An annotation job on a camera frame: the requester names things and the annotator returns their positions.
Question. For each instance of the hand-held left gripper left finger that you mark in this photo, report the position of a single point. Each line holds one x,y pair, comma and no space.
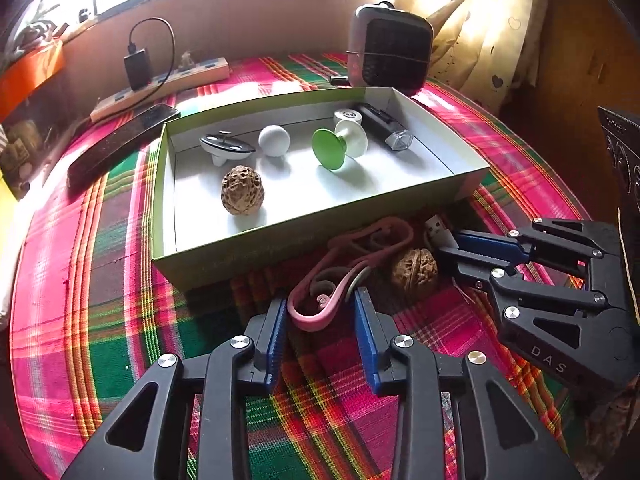
276,350

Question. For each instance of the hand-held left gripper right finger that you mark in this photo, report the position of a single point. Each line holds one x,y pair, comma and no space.
369,350

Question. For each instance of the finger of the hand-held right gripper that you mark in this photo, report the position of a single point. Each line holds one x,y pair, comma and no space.
490,246
545,345

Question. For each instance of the pink ear hook earphone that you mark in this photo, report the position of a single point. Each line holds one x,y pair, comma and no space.
345,245
312,321

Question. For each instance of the green and white cardboard box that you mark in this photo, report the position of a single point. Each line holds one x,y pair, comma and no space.
300,200

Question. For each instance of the black bike light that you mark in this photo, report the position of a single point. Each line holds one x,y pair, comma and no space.
382,125

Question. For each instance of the large brown walnut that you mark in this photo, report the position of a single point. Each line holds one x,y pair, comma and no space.
242,191

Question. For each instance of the green and white suction holder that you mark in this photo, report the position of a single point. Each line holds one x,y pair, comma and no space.
330,147

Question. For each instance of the black oval gadget white buttons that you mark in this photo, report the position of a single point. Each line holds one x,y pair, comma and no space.
225,146

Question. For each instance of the small brown walnut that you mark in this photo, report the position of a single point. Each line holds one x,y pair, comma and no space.
415,270

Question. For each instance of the white round cap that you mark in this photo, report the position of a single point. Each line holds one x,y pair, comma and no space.
348,116

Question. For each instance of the pink green plaid tablecloth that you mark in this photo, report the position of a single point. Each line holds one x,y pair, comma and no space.
100,260

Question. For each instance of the cream heart print curtain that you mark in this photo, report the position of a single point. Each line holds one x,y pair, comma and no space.
480,25

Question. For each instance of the white ball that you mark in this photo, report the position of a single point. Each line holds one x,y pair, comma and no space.
274,140

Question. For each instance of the small fan heater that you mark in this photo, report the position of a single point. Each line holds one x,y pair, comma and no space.
392,47

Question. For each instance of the small black plug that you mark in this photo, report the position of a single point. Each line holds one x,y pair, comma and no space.
339,80

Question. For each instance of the black smartphone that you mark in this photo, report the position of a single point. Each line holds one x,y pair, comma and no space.
122,142

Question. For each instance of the white power strip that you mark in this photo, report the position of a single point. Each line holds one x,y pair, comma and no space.
200,71

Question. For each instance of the white plug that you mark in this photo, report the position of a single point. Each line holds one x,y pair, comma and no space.
186,59

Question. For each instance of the black charger adapter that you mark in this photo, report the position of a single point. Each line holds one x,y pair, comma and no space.
137,70

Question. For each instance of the orange plastic tray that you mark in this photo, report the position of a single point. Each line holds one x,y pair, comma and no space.
27,77

